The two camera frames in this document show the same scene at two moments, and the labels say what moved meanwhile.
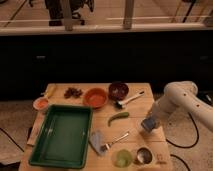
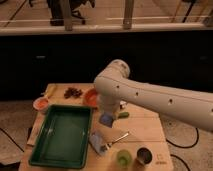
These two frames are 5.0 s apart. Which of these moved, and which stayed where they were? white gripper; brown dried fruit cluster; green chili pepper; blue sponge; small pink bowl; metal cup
Moved: white gripper; blue sponge
Stayed: small pink bowl; green chili pepper; metal cup; brown dried fruit cluster
